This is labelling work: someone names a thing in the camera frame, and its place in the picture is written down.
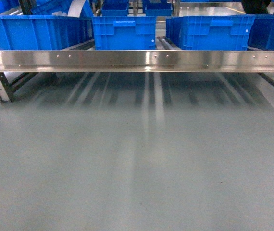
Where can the stainless steel roller shelf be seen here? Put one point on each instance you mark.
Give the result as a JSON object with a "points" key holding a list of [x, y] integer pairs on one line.
{"points": [[18, 67]]}

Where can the blue bin front left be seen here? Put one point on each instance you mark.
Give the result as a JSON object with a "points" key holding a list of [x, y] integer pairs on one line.
{"points": [[124, 33]]}

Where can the small blue tray right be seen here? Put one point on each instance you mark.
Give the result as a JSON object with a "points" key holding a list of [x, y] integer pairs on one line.
{"points": [[157, 8]]}

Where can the small blue tray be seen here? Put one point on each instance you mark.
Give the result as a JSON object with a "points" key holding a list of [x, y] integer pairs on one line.
{"points": [[113, 8], [157, 8]]}

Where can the small blue tray left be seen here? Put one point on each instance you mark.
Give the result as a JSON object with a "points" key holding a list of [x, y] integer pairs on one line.
{"points": [[113, 8]]}

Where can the blue bin front right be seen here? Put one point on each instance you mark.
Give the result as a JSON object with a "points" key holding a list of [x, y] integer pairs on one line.
{"points": [[210, 33]]}

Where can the blue bin far right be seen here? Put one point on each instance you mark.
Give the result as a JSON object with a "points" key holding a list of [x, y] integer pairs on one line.
{"points": [[262, 32]]}

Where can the tilted blue bin far left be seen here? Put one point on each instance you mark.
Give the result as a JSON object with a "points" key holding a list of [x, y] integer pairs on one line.
{"points": [[43, 32]]}

